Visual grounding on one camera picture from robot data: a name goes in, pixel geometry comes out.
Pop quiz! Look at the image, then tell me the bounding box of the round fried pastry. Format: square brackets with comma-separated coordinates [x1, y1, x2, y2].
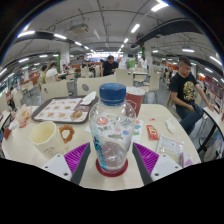
[69, 109, 84, 122]

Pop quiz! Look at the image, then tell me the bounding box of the ceiling air conditioning unit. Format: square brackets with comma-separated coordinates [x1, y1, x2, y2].
[69, 23, 90, 35]

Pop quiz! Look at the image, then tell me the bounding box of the cream mug with pretzel handle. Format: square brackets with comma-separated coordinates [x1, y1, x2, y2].
[29, 120, 76, 160]

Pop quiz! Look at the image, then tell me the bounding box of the clear food wrapper with snacks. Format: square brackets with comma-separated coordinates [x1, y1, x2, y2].
[14, 103, 34, 129]

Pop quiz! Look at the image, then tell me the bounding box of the crumpled white napkin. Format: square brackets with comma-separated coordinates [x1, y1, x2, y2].
[79, 90, 98, 106]

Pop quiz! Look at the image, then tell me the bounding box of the person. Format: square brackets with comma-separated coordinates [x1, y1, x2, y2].
[101, 54, 120, 77]
[39, 64, 50, 85]
[45, 61, 61, 80]
[169, 55, 215, 136]

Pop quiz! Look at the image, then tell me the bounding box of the red paper cup with lid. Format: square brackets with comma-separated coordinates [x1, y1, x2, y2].
[125, 86, 147, 118]

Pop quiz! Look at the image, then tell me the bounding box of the brown tray with paper liner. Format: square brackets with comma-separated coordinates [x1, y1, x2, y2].
[31, 95, 100, 125]

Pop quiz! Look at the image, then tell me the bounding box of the small white sachet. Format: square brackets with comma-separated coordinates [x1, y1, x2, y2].
[164, 118, 177, 135]

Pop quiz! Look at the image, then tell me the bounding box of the white side table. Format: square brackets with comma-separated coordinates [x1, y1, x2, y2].
[202, 106, 224, 134]

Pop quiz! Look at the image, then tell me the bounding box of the small pink packet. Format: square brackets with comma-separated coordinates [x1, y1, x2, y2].
[180, 151, 195, 168]

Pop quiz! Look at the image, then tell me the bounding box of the clear plastic bag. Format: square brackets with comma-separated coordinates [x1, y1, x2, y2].
[155, 134, 185, 164]

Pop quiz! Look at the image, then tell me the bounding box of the beige chair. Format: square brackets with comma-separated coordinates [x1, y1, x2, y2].
[76, 74, 118, 98]
[40, 79, 70, 104]

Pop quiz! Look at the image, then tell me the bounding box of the ceiling lights group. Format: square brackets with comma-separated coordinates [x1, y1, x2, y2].
[0, 2, 224, 79]

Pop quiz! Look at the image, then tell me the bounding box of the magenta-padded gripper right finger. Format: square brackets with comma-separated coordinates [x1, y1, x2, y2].
[131, 142, 184, 186]

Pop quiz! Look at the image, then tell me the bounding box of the clear blue-capped water bottle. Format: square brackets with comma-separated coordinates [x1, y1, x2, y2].
[89, 82, 137, 175]

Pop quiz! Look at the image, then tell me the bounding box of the red flat packet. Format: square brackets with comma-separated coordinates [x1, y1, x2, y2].
[3, 127, 13, 140]

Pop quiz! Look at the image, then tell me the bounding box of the red ketchup packet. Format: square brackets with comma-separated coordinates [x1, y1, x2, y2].
[145, 124, 160, 141]

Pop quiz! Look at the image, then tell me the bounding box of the colourful sticker sheet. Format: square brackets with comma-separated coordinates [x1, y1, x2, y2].
[83, 113, 145, 137]

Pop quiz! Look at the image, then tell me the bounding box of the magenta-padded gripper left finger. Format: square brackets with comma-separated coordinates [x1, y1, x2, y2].
[41, 142, 92, 186]

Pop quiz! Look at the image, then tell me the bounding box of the beige chairs group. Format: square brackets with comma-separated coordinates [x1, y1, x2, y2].
[13, 64, 162, 104]

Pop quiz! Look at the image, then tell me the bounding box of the flat round red coaster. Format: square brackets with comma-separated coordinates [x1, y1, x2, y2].
[95, 158, 129, 178]

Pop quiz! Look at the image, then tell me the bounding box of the white paper slip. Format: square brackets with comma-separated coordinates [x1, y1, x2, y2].
[8, 119, 20, 131]

